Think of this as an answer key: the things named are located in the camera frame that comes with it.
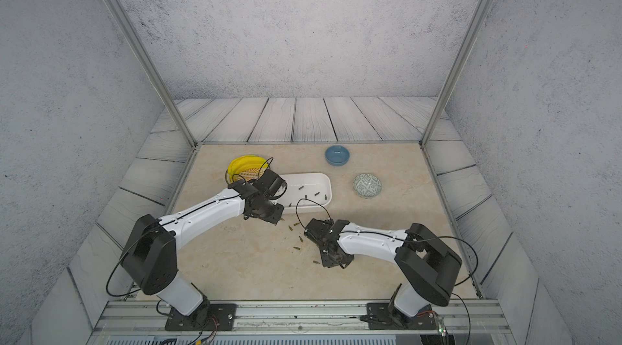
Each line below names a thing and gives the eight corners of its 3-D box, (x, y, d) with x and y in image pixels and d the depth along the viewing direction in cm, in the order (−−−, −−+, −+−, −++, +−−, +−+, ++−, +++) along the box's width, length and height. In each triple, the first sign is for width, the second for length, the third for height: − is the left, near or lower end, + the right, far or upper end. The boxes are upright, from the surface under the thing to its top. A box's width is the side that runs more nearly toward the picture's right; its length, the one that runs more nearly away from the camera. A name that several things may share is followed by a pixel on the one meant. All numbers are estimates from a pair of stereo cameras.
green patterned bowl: (354, 198, 103) (355, 191, 99) (352, 180, 109) (353, 173, 105) (380, 197, 102) (383, 191, 99) (377, 180, 108) (379, 173, 105)
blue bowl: (325, 166, 114) (325, 161, 111) (325, 150, 121) (325, 145, 118) (349, 166, 114) (350, 161, 111) (348, 150, 121) (348, 145, 118)
